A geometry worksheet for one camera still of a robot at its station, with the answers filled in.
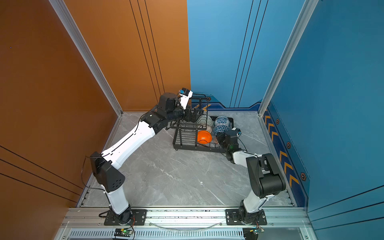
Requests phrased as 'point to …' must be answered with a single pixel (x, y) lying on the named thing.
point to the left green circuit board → (123, 232)
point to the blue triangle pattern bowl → (220, 129)
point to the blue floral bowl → (222, 120)
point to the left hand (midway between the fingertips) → (197, 107)
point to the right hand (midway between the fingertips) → (214, 132)
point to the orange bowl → (204, 137)
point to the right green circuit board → (252, 233)
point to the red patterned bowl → (215, 140)
